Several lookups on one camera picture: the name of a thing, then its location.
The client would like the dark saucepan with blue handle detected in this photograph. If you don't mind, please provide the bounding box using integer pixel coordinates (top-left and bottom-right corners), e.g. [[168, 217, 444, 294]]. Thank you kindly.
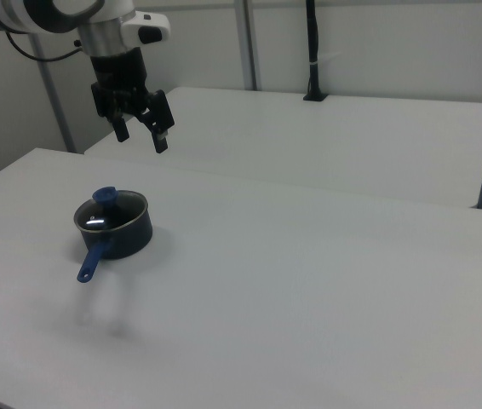
[[72, 190, 154, 285]]

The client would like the grey metal partition post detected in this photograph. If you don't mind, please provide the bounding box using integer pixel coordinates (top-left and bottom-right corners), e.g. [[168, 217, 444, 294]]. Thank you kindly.
[[31, 33, 77, 153], [232, 0, 264, 92]]

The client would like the black camera pole with base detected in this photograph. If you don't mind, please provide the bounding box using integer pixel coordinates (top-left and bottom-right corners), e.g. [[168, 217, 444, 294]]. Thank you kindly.
[[302, 0, 330, 102]]

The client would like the glass lid with blue knob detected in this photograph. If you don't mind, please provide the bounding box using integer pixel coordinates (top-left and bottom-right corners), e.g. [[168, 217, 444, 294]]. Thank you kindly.
[[73, 185, 147, 233]]

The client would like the black cable on robot arm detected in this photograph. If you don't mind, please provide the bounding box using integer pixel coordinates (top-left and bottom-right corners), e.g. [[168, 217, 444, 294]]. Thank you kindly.
[[5, 31, 83, 63]]

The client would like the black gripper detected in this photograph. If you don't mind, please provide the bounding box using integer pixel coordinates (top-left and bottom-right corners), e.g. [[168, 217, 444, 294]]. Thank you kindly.
[[89, 46, 177, 155]]

